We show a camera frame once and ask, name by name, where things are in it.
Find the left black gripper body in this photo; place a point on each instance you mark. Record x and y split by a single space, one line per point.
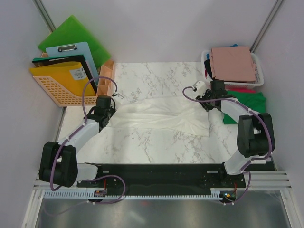
110 112

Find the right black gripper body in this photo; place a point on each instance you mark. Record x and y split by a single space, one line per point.
208 95

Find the white printed t shirt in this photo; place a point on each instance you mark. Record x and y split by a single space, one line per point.
168 113

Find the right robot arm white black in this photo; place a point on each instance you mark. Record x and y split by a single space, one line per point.
255 135

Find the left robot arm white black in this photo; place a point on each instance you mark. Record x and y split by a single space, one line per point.
59 164

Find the white laundry basket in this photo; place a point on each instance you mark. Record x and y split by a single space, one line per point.
259 81

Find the red t shirt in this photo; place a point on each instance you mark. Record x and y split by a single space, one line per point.
242 90

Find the black garment in basket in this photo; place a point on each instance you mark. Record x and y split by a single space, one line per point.
207 66

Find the pink folded t shirt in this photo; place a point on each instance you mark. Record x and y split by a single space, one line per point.
233 64

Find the orange mesh file holder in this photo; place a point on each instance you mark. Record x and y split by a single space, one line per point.
63 97

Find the green t shirt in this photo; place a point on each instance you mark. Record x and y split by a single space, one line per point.
251 99

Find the yellow folder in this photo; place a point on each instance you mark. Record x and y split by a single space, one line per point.
70 75

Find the black folder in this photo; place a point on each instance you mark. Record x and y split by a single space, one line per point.
41 62

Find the light blue clipboard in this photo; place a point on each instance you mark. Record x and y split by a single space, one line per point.
81 48

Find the green plastic board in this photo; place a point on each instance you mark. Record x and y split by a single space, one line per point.
73 31

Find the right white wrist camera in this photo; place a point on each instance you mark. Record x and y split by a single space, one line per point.
200 88

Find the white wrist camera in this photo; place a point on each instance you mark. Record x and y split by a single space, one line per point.
200 88
118 99

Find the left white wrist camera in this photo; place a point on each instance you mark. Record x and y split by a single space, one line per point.
118 99

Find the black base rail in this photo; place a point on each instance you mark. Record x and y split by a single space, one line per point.
163 179

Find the white cable duct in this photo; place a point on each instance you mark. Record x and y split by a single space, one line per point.
101 194

